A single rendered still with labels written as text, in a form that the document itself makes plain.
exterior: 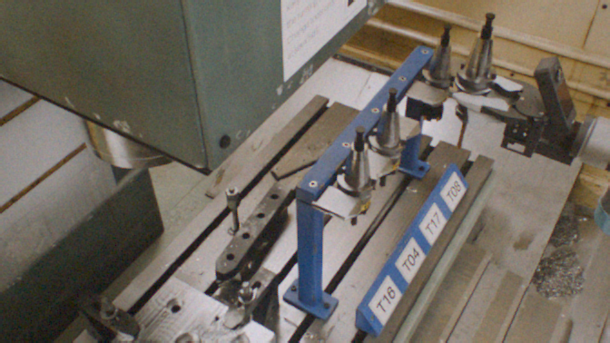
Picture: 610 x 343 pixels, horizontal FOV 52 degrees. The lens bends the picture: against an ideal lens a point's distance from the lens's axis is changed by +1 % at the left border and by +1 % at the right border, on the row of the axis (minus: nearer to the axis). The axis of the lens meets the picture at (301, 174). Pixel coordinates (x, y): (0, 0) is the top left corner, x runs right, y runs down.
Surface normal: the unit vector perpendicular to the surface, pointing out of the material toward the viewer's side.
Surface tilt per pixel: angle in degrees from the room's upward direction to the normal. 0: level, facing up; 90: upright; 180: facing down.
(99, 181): 90
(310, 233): 90
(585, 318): 17
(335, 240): 0
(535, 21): 90
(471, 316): 8
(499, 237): 24
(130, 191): 90
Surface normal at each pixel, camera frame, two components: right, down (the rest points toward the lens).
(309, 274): -0.53, 0.61
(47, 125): 0.85, 0.36
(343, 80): -0.22, -0.40
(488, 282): 0.07, -0.78
